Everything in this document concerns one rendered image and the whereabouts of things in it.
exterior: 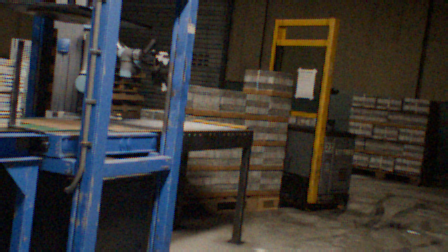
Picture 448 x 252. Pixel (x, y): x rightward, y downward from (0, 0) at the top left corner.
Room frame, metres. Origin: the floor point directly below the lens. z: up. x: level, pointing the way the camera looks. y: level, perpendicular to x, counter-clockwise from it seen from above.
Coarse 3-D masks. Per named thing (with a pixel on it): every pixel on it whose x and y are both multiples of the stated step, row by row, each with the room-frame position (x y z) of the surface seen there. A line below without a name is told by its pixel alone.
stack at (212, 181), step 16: (144, 112) 4.90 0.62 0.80; (160, 112) 4.75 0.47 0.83; (256, 128) 5.36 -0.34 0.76; (192, 160) 4.87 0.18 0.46; (208, 160) 5.00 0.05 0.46; (224, 160) 5.12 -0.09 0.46; (240, 160) 5.26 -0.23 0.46; (256, 160) 5.39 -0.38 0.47; (192, 176) 4.88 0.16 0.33; (208, 176) 5.01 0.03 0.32; (224, 176) 5.13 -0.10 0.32; (256, 176) 5.41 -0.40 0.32; (192, 192) 4.90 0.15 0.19; (192, 208) 5.10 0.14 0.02; (208, 208) 5.03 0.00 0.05; (256, 208) 5.44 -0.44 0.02
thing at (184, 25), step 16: (176, 0) 2.87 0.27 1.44; (192, 0) 2.85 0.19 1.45; (176, 16) 2.86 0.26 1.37; (192, 16) 2.86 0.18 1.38; (176, 32) 2.86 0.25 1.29; (192, 32) 2.88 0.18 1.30; (176, 48) 2.86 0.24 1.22; (192, 48) 2.89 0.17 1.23; (176, 64) 2.85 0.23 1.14; (176, 80) 2.85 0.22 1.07; (176, 96) 2.85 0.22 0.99; (176, 112) 2.84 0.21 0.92; (176, 128) 2.84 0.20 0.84; (160, 144) 2.87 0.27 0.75; (176, 144) 2.85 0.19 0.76; (176, 160) 2.87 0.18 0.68; (160, 176) 2.86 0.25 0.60; (176, 176) 2.88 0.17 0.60; (160, 192) 2.86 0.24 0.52; (176, 192) 2.90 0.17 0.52; (160, 208) 2.85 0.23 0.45; (160, 224) 2.85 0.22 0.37; (160, 240) 2.84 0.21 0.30
